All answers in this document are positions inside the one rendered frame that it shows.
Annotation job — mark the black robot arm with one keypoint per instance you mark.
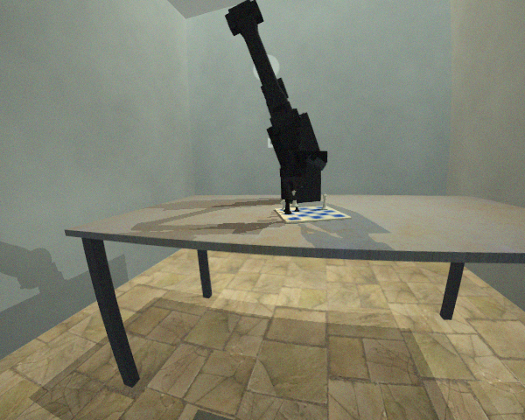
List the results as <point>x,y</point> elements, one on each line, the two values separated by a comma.
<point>283,121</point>

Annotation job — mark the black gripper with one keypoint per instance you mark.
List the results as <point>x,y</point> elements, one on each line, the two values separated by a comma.
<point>289,162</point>

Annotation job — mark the blue and cream chessboard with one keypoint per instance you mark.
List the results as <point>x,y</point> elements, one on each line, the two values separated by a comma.
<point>311,214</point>

